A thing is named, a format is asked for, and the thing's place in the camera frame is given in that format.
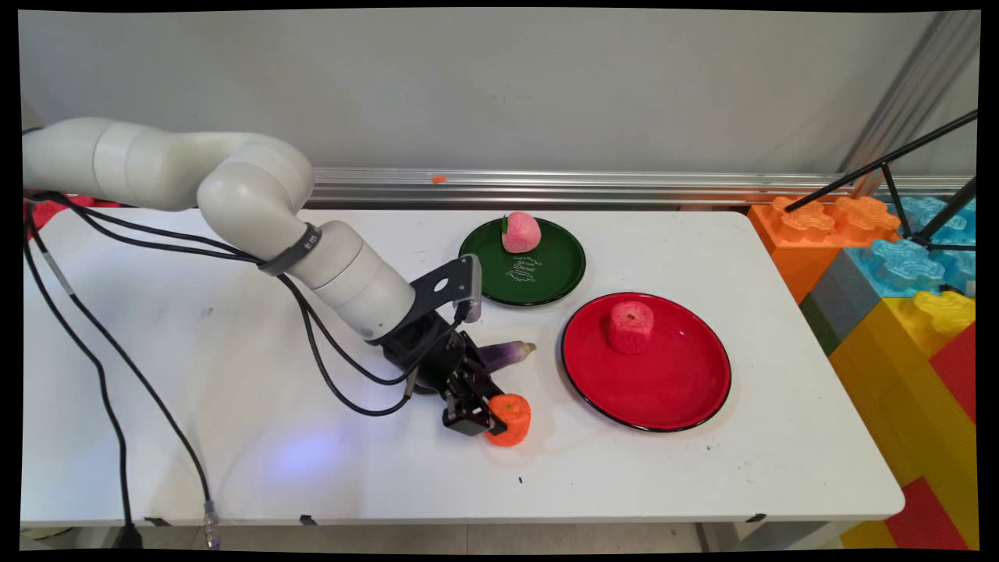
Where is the red toy apple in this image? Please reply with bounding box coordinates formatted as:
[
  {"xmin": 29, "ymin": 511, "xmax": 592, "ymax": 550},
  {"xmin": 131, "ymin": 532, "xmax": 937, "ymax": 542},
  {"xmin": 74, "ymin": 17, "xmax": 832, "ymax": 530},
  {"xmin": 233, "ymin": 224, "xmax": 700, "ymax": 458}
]
[{"xmin": 607, "ymin": 301, "xmax": 656, "ymax": 355}]

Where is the big orange building block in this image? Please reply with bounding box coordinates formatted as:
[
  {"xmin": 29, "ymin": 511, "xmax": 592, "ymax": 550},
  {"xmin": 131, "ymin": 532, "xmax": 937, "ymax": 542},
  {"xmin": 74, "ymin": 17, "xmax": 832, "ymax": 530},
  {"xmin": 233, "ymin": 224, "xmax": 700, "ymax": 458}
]
[{"xmin": 748, "ymin": 195, "xmax": 902, "ymax": 305}]

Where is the orange toy tangerine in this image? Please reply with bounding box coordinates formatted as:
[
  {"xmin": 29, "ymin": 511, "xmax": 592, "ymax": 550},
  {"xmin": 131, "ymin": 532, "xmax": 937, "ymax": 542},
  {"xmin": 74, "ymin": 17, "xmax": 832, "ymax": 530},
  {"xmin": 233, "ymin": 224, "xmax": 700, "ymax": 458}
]
[{"xmin": 485, "ymin": 393, "xmax": 532, "ymax": 448}]

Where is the pink toy peach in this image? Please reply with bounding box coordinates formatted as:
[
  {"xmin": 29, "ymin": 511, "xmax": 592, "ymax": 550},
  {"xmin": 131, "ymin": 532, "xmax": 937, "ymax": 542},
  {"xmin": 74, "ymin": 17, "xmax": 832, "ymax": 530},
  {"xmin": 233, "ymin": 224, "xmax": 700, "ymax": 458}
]
[{"xmin": 501, "ymin": 212, "xmax": 542, "ymax": 254}]

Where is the black cable with black plug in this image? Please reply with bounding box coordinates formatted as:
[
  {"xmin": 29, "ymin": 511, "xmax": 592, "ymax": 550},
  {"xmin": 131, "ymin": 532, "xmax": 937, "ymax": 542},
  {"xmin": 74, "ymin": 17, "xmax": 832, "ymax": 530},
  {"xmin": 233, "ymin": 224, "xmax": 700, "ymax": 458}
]
[{"xmin": 23, "ymin": 191, "xmax": 469, "ymax": 550}]

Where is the dark green plate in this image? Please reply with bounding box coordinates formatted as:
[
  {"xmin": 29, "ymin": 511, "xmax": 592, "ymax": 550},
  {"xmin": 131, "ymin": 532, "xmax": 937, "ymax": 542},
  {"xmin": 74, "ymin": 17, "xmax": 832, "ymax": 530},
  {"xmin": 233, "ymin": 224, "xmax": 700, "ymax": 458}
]
[{"xmin": 458, "ymin": 218, "xmax": 588, "ymax": 307}]

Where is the big red building block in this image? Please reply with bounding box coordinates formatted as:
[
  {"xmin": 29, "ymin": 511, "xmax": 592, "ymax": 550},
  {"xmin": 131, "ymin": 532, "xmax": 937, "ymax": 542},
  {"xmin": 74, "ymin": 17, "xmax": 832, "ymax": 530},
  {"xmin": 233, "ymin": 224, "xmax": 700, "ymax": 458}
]
[{"xmin": 929, "ymin": 324, "xmax": 978, "ymax": 422}]

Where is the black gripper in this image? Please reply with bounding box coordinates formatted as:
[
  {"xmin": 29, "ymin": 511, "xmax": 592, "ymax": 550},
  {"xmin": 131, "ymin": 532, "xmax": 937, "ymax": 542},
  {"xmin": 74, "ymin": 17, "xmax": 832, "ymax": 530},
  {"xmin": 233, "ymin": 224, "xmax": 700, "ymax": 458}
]
[{"xmin": 381, "ymin": 313, "xmax": 509, "ymax": 439}]

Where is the big blue building block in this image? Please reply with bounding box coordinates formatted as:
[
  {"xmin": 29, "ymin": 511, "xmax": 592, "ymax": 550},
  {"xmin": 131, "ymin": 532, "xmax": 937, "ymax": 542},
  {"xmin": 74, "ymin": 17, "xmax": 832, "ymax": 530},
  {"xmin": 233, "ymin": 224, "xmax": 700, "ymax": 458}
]
[{"xmin": 847, "ymin": 195, "xmax": 978, "ymax": 299}]

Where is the big yellow building block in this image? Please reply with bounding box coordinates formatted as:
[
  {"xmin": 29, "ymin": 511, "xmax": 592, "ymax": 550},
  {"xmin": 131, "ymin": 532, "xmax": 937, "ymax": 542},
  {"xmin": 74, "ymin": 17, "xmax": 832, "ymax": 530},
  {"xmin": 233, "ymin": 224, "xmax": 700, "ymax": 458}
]
[{"xmin": 829, "ymin": 291, "xmax": 978, "ymax": 547}]

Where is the slanted aluminium post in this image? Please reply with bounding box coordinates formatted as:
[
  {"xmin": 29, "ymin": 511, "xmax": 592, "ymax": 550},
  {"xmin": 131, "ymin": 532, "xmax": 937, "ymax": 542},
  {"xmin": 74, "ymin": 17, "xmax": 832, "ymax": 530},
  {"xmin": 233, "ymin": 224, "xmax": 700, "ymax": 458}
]
[{"xmin": 839, "ymin": 12, "xmax": 980, "ymax": 196}]

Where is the big grey building block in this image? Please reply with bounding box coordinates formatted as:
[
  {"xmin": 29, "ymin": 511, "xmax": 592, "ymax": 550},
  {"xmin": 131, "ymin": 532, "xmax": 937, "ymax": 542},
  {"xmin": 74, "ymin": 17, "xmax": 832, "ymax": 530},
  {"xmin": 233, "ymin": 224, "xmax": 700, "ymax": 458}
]
[{"xmin": 800, "ymin": 250, "xmax": 883, "ymax": 356}]

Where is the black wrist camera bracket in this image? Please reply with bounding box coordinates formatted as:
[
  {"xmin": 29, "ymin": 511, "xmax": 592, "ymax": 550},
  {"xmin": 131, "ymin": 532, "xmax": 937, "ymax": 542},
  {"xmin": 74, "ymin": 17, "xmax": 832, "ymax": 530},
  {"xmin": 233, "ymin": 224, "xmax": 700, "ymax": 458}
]
[{"xmin": 406, "ymin": 254, "xmax": 483, "ymax": 325}]

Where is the black tripod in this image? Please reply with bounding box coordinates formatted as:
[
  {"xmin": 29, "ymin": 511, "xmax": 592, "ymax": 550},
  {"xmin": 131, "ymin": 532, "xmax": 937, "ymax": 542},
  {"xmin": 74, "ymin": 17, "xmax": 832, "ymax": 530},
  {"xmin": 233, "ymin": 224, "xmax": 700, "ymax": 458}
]
[{"xmin": 784, "ymin": 109, "xmax": 978, "ymax": 252}]

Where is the horizontal aluminium rail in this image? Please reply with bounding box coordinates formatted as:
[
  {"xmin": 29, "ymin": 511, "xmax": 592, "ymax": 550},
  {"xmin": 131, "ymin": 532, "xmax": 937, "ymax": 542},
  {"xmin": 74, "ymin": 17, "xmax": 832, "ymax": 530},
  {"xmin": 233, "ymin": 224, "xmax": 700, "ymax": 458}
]
[{"xmin": 23, "ymin": 165, "xmax": 976, "ymax": 210}]

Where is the red plate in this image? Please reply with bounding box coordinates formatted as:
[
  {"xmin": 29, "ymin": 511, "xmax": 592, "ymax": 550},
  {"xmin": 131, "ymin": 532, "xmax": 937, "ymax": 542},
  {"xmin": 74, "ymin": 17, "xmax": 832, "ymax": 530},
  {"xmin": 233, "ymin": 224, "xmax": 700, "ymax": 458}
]
[{"xmin": 561, "ymin": 292, "xmax": 733, "ymax": 433}]

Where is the purple toy eggplant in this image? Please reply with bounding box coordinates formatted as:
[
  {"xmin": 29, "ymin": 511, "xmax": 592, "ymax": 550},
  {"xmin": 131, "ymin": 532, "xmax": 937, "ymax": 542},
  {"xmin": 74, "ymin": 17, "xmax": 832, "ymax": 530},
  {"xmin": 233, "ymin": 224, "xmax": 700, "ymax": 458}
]
[{"xmin": 476, "ymin": 340, "xmax": 538, "ymax": 374}]

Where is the black strap on arm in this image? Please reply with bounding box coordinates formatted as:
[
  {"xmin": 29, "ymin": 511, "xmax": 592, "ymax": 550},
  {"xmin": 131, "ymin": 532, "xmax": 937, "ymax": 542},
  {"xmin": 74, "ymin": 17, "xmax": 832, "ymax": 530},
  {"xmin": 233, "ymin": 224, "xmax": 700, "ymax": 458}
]
[{"xmin": 258, "ymin": 223, "xmax": 322, "ymax": 276}]

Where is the black cable with silver connector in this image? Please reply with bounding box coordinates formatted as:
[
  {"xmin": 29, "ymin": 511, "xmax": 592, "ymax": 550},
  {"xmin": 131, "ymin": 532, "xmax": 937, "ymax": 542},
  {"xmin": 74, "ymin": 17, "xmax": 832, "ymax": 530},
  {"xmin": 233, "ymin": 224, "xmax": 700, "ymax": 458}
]
[{"xmin": 23, "ymin": 191, "xmax": 469, "ymax": 549}]

